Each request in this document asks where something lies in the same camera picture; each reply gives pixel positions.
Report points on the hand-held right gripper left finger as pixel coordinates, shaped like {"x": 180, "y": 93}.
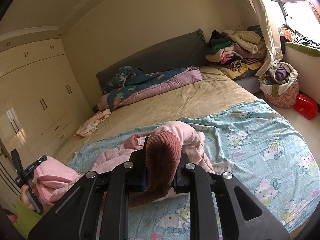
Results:
{"x": 142, "y": 178}

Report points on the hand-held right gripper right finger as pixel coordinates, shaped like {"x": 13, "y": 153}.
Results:
{"x": 185, "y": 180}

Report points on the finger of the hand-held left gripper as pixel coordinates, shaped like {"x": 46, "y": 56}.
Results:
{"x": 41, "y": 159}

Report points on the pink quilted jacket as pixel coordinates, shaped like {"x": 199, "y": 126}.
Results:
{"x": 165, "y": 152}

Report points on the person's left forearm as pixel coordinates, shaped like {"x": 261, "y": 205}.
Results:
{"x": 25, "y": 222}

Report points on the floral laundry basket with clothes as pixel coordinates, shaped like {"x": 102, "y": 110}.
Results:
{"x": 280, "y": 85}

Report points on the pile of mixed clothes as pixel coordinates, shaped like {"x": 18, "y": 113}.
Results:
{"x": 232, "y": 52}

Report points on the clothes on window sill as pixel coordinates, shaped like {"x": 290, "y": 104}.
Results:
{"x": 297, "y": 36}

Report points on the person's left hand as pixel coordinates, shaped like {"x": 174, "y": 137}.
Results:
{"x": 26, "y": 196}

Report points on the small pink white cloth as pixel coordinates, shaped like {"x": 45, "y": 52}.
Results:
{"x": 93, "y": 122}

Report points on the cream wardrobe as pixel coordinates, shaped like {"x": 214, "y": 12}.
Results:
{"x": 37, "y": 92}

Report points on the light blue cartoon printed blanket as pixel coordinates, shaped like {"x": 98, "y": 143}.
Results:
{"x": 250, "y": 142}

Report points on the bed with beige sheet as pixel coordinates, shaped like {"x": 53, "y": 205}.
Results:
{"x": 175, "y": 97}

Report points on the navy floral quilt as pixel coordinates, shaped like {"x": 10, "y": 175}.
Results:
{"x": 140, "y": 82}

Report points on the grey padded headboard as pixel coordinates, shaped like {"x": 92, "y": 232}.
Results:
{"x": 162, "y": 52}

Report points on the red bag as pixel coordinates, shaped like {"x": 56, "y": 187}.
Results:
{"x": 306, "y": 106}

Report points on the cream curtain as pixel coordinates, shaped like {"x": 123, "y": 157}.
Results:
{"x": 267, "y": 30}

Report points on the green window sill cushion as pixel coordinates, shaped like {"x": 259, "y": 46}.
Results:
{"x": 303, "y": 49}

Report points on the window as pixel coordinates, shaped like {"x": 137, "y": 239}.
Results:
{"x": 295, "y": 0}

